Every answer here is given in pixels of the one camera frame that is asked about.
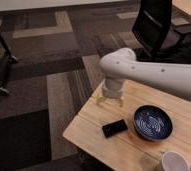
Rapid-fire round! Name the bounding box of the dark blue ceramic bowl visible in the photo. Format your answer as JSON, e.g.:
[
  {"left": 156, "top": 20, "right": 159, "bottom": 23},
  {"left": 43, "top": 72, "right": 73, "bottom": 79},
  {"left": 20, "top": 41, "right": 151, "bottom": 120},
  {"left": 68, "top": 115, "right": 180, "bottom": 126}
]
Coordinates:
[{"left": 133, "top": 105, "right": 173, "bottom": 141}]

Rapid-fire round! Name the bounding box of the small black rectangular object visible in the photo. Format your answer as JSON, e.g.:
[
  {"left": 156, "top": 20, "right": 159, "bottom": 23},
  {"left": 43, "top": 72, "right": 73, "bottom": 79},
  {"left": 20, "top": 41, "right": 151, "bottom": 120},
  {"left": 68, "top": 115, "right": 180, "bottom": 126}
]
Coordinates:
[{"left": 102, "top": 119, "right": 128, "bottom": 138}]

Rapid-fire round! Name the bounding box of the white cup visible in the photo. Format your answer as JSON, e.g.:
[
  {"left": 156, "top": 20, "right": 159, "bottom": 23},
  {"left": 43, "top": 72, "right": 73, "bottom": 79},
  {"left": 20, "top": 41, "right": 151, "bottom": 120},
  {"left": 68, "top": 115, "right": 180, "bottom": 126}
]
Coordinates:
[{"left": 158, "top": 151, "right": 189, "bottom": 171}]

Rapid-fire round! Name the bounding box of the black office chair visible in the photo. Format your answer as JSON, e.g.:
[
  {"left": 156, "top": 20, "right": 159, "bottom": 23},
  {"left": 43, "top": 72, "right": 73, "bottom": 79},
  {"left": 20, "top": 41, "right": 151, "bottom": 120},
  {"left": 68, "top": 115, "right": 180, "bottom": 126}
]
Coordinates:
[{"left": 132, "top": 0, "right": 191, "bottom": 62}]

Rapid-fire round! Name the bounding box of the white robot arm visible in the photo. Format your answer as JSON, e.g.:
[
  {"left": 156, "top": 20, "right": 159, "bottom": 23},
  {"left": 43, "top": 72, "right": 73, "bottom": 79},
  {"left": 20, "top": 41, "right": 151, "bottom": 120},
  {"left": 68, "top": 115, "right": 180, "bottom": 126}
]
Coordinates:
[{"left": 100, "top": 48, "right": 191, "bottom": 101}]

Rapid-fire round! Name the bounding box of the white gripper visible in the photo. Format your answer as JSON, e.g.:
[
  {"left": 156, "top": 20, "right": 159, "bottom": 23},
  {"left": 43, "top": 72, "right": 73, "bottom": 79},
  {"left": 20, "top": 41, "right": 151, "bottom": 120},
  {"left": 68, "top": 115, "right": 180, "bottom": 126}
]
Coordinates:
[{"left": 96, "top": 78, "right": 124, "bottom": 107}]

